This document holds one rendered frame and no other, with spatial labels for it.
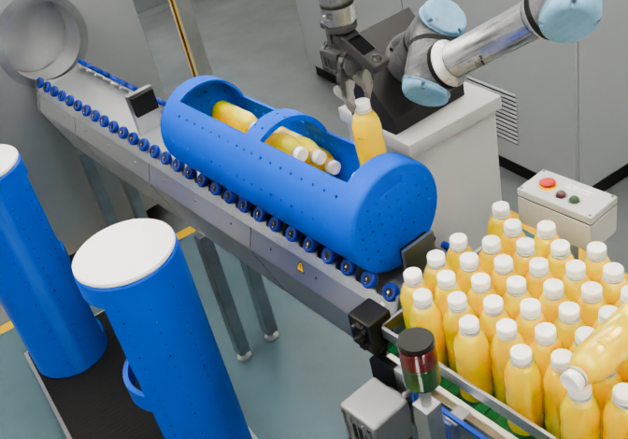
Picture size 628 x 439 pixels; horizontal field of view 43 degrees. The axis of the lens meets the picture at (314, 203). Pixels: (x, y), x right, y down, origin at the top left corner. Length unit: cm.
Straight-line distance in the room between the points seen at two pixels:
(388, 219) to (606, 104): 183
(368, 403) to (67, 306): 154
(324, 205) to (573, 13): 68
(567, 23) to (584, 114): 179
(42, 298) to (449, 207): 150
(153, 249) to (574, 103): 191
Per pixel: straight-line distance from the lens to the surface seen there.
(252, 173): 207
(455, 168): 221
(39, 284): 297
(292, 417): 297
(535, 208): 193
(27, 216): 286
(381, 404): 180
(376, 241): 187
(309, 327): 327
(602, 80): 346
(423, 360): 135
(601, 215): 187
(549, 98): 347
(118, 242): 219
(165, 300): 211
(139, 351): 220
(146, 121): 291
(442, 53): 188
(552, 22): 167
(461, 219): 231
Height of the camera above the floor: 222
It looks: 34 degrees down
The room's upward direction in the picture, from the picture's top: 14 degrees counter-clockwise
